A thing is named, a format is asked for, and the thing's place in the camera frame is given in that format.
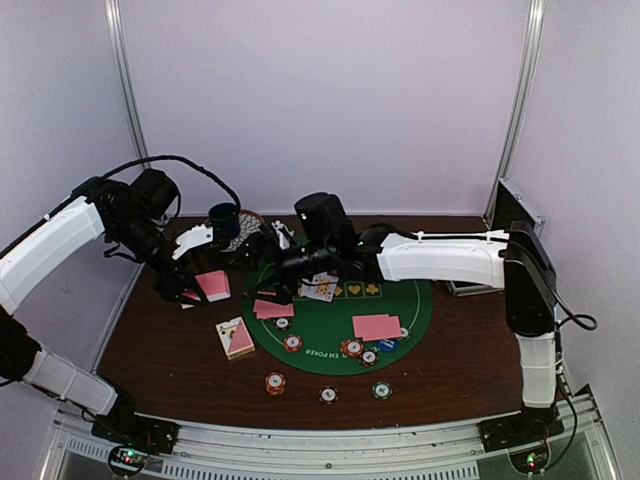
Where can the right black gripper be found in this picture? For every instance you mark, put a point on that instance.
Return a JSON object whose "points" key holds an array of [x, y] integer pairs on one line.
{"points": [[285, 288]]}

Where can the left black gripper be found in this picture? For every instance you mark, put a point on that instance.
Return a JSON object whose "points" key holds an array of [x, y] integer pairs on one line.
{"points": [[170, 289]]}

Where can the red-backed card stack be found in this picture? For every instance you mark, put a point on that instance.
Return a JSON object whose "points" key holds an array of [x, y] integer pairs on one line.
{"points": [[215, 286]]}

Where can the red-backed playing card deck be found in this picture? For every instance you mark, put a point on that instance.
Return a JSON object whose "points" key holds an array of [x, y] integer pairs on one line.
{"points": [[235, 338]]}

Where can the red tan 5 chip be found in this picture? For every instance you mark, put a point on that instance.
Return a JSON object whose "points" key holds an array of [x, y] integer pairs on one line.
{"points": [[293, 343]]}

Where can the face-up queen card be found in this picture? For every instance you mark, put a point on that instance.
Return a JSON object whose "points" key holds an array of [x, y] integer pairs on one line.
{"points": [[326, 285]]}

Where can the red tan chip stack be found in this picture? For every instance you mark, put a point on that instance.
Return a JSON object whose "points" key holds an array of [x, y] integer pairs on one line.
{"points": [[275, 383]]}

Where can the red tan 5 chips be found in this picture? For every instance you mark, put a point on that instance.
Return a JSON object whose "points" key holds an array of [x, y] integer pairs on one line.
{"points": [[352, 348]]}

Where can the blue small blind button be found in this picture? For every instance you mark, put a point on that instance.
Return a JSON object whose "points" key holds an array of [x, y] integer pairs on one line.
{"points": [[388, 345]]}

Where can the green 20 chip stack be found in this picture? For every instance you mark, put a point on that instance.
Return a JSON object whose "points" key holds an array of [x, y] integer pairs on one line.
{"points": [[382, 390]]}

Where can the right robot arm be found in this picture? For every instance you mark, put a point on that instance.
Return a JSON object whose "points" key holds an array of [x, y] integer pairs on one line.
{"points": [[511, 260]]}

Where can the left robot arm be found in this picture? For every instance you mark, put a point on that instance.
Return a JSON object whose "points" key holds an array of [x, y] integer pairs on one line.
{"points": [[127, 215]]}

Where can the floral patterned saucer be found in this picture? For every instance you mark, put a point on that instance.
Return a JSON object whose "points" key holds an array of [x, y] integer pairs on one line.
{"points": [[250, 223]]}

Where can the dark blue mug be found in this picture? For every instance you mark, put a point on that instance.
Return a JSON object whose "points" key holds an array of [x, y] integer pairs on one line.
{"points": [[224, 217]]}

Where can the round green poker mat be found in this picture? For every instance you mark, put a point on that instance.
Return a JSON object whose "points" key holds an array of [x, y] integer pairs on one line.
{"points": [[323, 326]]}

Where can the aluminium poker chip case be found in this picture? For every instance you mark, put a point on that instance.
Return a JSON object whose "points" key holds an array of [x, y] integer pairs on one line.
{"points": [[510, 205]]}

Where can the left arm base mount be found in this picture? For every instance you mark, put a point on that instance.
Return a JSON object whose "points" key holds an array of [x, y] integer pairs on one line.
{"points": [[132, 450]]}

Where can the aluminium front rail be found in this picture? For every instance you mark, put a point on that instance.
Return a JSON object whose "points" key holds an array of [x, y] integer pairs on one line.
{"points": [[452, 450]]}

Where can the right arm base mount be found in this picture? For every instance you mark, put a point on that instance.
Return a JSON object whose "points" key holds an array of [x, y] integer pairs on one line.
{"points": [[526, 441]]}

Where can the right aluminium frame post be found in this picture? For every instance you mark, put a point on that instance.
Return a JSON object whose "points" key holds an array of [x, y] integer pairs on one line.
{"points": [[528, 64]]}

